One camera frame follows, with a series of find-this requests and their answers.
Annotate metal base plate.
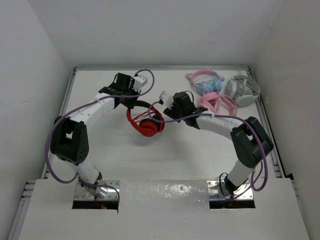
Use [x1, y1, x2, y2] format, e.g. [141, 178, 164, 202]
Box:
[206, 180, 254, 201]
[74, 179, 120, 201]

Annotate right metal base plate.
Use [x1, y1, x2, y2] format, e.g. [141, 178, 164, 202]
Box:
[206, 180, 254, 201]

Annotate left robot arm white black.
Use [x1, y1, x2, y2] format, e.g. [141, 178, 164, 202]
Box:
[49, 73, 148, 188]

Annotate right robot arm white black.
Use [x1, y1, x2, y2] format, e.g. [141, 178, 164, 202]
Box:
[159, 91, 274, 195]

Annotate pink blue cat-ear headphones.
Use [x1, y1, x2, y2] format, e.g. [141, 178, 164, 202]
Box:
[185, 66, 225, 96]

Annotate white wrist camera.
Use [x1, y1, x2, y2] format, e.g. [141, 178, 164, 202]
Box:
[159, 91, 174, 109]
[133, 75, 148, 89]

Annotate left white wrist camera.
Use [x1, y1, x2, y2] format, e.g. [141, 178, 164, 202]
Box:
[133, 75, 148, 89]

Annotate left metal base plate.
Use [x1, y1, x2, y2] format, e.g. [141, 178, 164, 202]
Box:
[74, 179, 120, 201]

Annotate white grey headphones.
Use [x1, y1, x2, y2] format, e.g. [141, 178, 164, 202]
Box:
[225, 75, 261, 107]

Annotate red black headphones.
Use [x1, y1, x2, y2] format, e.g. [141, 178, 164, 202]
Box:
[126, 100, 165, 137]

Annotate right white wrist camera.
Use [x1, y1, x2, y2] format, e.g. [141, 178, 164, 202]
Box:
[159, 91, 174, 109]

